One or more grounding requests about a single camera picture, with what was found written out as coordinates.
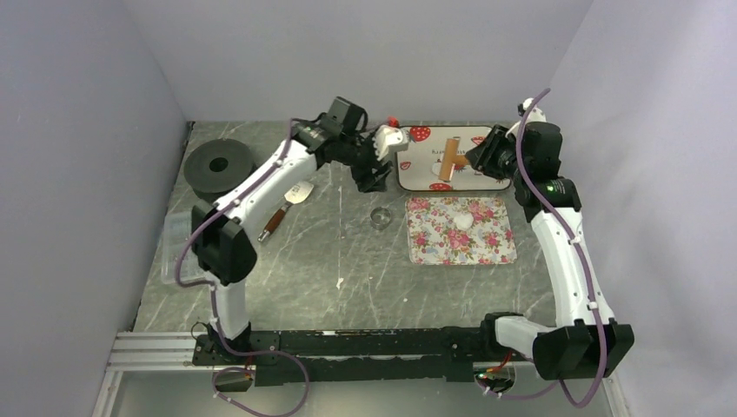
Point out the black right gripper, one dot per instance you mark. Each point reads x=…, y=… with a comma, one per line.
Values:
x=481, y=157

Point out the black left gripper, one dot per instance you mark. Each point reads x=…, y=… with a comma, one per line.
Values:
x=366, y=180

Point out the wooden rolling pin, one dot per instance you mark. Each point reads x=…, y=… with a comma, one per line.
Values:
x=451, y=159

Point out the floral print tray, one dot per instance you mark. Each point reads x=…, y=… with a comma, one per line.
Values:
x=433, y=238

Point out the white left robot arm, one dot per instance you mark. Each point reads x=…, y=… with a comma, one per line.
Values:
x=224, y=234

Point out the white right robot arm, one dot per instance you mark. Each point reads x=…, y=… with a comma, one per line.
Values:
x=586, y=342

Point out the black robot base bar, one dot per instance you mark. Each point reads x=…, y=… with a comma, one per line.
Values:
x=278, y=357

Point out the strawberry print tray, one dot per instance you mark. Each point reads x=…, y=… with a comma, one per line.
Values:
x=426, y=149

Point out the black filament spool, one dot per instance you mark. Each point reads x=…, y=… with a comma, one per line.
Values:
x=217, y=167

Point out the clear plastic parts box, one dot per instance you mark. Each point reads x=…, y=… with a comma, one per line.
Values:
x=176, y=232

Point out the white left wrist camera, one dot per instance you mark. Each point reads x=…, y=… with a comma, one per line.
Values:
x=388, y=139

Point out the aluminium frame rail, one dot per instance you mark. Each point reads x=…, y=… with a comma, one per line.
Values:
x=151, y=352

